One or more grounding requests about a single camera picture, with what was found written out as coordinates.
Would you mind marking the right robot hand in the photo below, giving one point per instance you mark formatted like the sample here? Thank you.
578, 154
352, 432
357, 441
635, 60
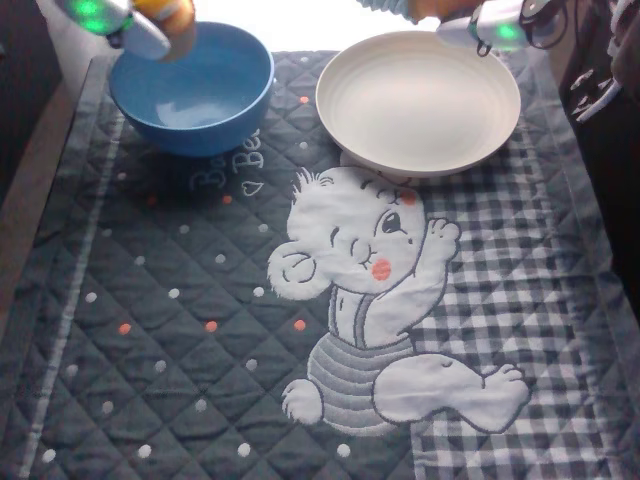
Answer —
495, 30

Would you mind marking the toy blue ice cream cone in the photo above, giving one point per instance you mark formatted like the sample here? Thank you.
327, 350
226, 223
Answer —
390, 9

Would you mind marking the white round plate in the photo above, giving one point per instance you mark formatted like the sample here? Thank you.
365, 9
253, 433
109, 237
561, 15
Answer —
417, 100

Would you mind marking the toy cake with fruit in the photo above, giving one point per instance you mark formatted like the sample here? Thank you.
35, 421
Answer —
180, 20

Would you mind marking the blue bowl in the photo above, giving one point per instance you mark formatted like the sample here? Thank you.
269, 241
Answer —
195, 100

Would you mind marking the grey quilt with printed bear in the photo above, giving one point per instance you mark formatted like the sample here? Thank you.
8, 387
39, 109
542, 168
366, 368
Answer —
200, 380

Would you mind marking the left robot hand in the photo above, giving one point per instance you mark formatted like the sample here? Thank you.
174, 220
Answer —
145, 40

